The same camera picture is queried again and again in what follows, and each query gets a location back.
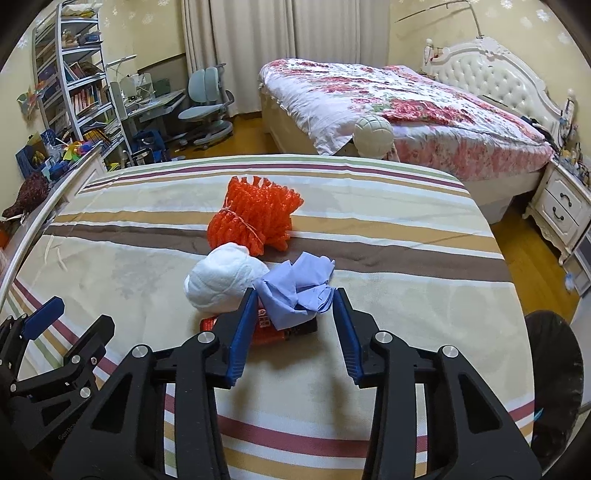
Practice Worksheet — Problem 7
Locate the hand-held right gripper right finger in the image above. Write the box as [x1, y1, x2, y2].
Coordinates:
[332, 287, 541, 480]

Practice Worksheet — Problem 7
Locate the blue plastic crate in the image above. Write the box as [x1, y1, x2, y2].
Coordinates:
[15, 129, 63, 178]

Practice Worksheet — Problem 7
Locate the grey study desk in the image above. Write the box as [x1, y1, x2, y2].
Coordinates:
[108, 74, 188, 153]

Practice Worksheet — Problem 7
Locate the black trash bin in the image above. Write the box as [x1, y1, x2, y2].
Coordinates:
[524, 310, 585, 472]

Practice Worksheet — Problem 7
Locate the pale blue cloth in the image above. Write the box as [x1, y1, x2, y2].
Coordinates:
[253, 251, 337, 330]

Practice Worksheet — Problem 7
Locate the white curved bed rail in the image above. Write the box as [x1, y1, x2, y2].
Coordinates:
[0, 152, 105, 301]

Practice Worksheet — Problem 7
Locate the colourful paper pinwheel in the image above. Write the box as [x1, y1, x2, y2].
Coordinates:
[17, 80, 49, 121]

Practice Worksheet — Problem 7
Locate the colourful toy pile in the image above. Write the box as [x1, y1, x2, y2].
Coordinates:
[58, 141, 100, 164]

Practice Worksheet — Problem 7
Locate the orange foam fruit net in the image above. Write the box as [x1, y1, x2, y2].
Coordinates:
[206, 175, 304, 257]

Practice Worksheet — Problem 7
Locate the white desk lamp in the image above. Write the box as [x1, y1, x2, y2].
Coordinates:
[105, 54, 138, 77]

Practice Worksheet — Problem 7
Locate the red snack packet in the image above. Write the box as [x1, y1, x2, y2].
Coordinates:
[199, 302, 319, 348]

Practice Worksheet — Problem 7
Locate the cream window curtain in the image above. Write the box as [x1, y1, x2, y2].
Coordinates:
[182, 0, 391, 118]

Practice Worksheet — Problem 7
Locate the white tufted headboard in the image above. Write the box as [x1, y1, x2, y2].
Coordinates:
[422, 37, 578, 134]

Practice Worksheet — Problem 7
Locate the white bookshelf with books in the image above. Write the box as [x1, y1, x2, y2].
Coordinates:
[31, 2, 132, 171]

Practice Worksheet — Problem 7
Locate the white nightstand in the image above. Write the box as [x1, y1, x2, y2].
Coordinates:
[523, 157, 591, 264]

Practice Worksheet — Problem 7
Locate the blue-grey desk chair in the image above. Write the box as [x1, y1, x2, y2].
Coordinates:
[178, 66, 235, 148]

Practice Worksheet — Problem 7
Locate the bed with floral cover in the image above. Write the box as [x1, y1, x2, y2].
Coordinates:
[257, 58, 555, 176]

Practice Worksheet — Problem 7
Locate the maroon knitted item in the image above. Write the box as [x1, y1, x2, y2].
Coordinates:
[2, 173, 51, 219]

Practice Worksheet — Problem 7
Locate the white volleyball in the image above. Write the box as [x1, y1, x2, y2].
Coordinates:
[353, 115, 395, 160]

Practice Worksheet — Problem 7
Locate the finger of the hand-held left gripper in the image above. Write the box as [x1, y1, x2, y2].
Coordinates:
[0, 298, 65, 370]
[0, 315, 115, 455]

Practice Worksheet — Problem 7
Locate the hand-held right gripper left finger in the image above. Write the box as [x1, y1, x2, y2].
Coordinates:
[55, 287, 259, 480]

